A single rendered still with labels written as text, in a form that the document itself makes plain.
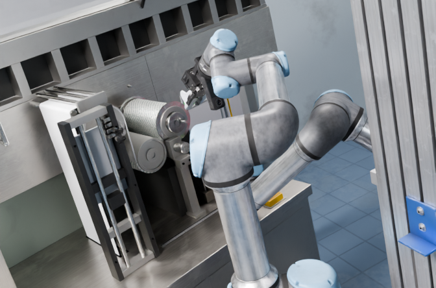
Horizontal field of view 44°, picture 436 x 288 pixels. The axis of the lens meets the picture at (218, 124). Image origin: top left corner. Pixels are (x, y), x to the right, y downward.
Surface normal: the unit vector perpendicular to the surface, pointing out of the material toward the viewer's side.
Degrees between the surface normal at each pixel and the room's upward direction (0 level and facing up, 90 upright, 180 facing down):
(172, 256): 0
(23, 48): 90
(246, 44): 90
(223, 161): 92
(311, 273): 8
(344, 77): 90
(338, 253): 0
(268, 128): 55
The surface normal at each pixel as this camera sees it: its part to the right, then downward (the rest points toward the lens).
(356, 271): -0.23, -0.91
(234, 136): -0.18, -0.25
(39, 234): 0.64, 0.12
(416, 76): -0.87, 0.35
